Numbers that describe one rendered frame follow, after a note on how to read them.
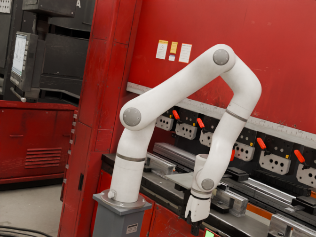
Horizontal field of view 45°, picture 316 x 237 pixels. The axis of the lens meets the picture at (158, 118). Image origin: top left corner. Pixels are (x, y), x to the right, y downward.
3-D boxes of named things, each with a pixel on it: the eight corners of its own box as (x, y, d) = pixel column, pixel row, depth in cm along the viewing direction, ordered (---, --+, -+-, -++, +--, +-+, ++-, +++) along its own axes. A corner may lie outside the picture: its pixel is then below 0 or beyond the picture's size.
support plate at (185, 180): (163, 177, 202) (164, 175, 202) (196, 174, 220) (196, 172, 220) (187, 189, 189) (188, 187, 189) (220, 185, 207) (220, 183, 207)
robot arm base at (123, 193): (120, 212, 144) (129, 166, 141) (90, 193, 157) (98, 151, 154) (154, 205, 158) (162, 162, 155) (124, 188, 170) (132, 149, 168)
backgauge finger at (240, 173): (205, 176, 221) (207, 168, 220) (232, 173, 239) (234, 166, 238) (221, 183, 212) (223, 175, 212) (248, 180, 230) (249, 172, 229)
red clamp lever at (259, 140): (257, 137, 184) (267, 154, 179) (262, 137, 187) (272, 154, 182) (255, 138, 185) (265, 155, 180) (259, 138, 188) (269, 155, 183)
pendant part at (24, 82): (9, 81, 274) (16, 30, 268) (26, 82, 280) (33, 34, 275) (21, 91, 236) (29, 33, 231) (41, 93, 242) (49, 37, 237)
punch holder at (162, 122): (153, 125, 245) (158, 100, 243) (162, 125, 251) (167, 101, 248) (169, 131, 234) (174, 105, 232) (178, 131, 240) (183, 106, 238)
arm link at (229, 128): (254, 126, 133) (213, 198, 139) (244, 117, 149) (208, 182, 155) (232, 115, 133) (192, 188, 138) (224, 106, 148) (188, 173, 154)
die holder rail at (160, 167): (119, 155, 272) (122, 142, 271) (126, 155, 276) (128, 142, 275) (166, 180, 236) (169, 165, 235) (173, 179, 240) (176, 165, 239)
